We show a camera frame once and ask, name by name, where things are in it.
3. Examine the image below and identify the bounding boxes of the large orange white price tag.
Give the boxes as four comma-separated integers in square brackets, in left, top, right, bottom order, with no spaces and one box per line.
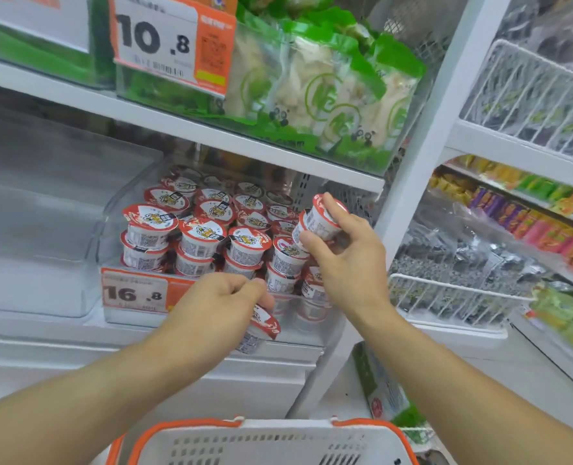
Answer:
[109,0,237,98]

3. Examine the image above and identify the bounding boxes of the pile of light green packets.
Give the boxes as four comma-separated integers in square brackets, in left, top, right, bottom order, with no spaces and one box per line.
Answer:
[528,281,573,360]

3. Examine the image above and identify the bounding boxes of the clear bin with green goods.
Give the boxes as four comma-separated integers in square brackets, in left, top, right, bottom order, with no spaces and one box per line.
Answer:
[0,0,117,90]

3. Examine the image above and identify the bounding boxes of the person's right hand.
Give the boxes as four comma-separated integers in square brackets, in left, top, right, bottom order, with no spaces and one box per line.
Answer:
[298,192,394,326]

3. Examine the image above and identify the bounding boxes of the white orange shopping basket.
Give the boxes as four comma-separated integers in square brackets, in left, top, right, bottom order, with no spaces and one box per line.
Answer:
[104,417,421,465]

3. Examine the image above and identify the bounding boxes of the person's right forearm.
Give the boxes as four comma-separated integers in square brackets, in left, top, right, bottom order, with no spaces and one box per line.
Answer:
[352,305,573,465]

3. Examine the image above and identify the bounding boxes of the row of colourful snack packets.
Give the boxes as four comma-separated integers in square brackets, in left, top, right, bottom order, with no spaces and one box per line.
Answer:
[428,155,573,282]

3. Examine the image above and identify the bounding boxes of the clear plastic cup bin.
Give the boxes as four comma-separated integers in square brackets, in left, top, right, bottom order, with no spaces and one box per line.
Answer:
[98,155,348,346]

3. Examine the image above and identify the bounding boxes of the clear plastic packet bin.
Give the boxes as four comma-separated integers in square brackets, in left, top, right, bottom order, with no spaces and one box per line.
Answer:
[115,0,429,177]

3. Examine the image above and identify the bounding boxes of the small red-lidded white cup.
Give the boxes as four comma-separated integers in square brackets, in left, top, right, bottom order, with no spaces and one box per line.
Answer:
[292,210,314,248]
[234,305,282,355]
[304,193,349,242]

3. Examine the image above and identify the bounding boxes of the pile of green white packets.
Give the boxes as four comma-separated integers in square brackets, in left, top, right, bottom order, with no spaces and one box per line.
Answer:
[228,0,428,160]

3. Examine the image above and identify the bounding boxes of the white paper shelf label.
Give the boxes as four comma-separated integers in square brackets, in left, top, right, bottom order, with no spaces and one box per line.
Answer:
[0,0,91,54]

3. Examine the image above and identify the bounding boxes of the stack of red-lidded cups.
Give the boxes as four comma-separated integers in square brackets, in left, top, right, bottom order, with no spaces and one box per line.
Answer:
[120,164,336,308]

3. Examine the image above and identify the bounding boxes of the white wire shelf basket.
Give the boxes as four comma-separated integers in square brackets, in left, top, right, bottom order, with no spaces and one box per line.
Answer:
[460,39,573,166]
[388,273,533,331]

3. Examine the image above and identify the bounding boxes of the green white flat packet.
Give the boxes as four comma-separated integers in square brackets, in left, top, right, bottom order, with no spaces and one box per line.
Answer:
[351,341,435,445]

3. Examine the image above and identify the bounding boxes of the pile of dark snack packets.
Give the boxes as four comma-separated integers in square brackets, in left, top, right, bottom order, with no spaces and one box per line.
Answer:
[391,191,554,327]
[471,0,573,160]

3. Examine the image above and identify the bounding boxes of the white shelf upright post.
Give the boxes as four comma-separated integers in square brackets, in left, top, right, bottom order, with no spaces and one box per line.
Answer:
[286,0,514,420]

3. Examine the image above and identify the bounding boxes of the white shelf board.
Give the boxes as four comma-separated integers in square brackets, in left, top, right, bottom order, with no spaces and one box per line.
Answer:
[0,55,385,195]
[0,305,326,366]

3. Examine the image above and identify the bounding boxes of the person's left forearm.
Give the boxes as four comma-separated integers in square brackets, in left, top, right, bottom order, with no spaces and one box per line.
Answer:
[0,315,195,465]

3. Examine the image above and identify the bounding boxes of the person's left hand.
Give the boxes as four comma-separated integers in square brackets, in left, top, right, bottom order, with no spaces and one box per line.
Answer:
[169,273,276,373]

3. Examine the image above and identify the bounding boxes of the empty clear plastic bin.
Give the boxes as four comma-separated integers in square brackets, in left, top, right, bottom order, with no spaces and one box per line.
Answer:
[0,106,165,318]

